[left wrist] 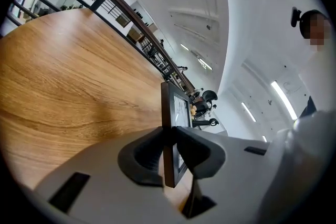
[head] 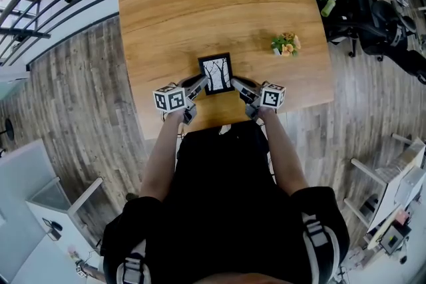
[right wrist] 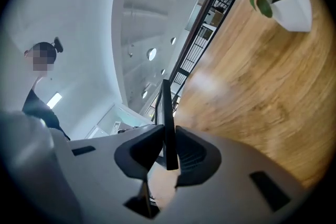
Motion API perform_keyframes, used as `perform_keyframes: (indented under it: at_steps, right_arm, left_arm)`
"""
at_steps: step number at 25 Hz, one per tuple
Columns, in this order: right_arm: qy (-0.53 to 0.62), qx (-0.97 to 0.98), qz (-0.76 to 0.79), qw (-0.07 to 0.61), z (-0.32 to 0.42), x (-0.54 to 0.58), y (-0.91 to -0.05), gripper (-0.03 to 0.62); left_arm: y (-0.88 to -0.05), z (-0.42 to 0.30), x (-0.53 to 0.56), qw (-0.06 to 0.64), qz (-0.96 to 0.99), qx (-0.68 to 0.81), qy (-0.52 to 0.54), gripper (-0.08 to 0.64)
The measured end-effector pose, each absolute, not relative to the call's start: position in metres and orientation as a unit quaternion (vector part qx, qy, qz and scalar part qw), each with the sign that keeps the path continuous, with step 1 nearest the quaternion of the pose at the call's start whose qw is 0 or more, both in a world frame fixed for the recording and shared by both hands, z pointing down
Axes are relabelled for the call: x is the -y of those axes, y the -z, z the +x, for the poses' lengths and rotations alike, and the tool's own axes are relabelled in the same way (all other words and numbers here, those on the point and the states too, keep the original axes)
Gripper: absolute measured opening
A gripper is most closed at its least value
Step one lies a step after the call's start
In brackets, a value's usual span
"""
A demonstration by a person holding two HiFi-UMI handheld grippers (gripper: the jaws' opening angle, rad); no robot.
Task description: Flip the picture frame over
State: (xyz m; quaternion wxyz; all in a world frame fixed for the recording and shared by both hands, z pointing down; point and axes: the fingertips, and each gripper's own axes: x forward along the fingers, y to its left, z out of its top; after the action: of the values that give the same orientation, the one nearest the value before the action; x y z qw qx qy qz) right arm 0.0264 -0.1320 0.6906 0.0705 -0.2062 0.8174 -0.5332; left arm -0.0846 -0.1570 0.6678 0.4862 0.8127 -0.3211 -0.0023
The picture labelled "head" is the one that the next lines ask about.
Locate glass desk divider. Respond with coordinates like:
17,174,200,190
28,178,73,210

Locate white desk with bar legs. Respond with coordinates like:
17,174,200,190
342,132,426,237

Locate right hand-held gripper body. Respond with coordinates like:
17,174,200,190
246,81,286,120

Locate potted flowers in white pot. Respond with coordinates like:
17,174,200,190
270,31,302,58

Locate person's right forearm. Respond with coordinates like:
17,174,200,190
258,106,309,196

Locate white partition panel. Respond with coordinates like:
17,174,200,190
0,139,61,280

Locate black picture frame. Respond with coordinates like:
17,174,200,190
197,52,236,96

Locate white desk with slanted leg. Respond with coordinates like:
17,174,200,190
25,176,104,253

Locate black office chair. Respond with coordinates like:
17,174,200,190
357,0,426,84
308,0,360,57

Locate small dark box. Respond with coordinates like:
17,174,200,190
42,217,62,241

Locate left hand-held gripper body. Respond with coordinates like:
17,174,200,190
152,80,197,126

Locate grey device with green screen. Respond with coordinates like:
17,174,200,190
379,225,412,255

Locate person's left forearm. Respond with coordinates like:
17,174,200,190
139,109,186,202

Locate grey shoulder strap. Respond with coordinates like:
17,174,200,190
301,212,340,284
114,241,147,284

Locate person's black clothing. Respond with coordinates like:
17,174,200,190
99,121,350,284

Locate black metal railing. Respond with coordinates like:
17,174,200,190
0,0,413,66

